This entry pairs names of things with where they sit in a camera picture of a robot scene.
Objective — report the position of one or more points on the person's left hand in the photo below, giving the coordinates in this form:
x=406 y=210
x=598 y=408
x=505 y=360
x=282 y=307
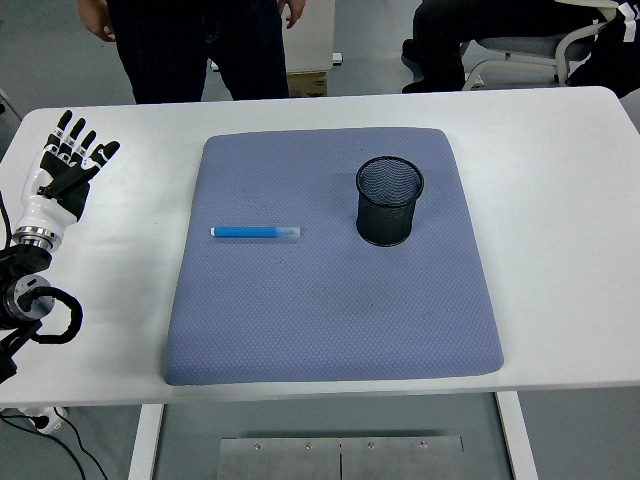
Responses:
x=294 y=10

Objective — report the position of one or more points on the person's right hand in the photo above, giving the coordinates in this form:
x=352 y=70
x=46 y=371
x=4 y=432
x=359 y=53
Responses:
x=97 y=20

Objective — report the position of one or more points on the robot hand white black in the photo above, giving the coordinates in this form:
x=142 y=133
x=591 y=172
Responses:
x=35 y=172

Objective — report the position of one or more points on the blue marker with clear cap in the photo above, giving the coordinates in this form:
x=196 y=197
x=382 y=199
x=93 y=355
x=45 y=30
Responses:
x=245 y=232

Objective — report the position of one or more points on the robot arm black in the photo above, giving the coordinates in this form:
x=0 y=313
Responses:
x=25 y=260

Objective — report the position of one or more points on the black mesh pen holder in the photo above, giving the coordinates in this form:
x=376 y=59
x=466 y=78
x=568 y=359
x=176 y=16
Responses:
x=385 y=220

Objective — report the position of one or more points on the white furniture leg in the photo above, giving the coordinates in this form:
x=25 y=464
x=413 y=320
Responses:
x=11 y=105

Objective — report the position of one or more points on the brown cardboard box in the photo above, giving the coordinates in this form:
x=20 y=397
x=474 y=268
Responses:
x=307 y=85

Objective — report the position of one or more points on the standing person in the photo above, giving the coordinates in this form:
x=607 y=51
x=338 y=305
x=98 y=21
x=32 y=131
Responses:
x=170 y=50

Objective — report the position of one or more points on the seated person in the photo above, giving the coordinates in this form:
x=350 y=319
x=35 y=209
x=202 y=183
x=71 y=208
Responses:
x=450 y=30

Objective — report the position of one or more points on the white power strip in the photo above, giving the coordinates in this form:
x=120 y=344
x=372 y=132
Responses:
x=45 y=420

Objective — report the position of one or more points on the white table leg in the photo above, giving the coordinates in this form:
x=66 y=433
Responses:
x=517 y=440
x=145 y=445

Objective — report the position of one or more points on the blue textured mat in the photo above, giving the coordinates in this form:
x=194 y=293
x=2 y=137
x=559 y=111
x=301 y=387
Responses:
x=325 y=310

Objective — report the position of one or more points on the black bag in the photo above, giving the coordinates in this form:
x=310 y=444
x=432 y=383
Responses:
x=610 y=60

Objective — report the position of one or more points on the white frame grey seat chair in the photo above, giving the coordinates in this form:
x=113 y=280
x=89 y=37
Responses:
x=520 y=47

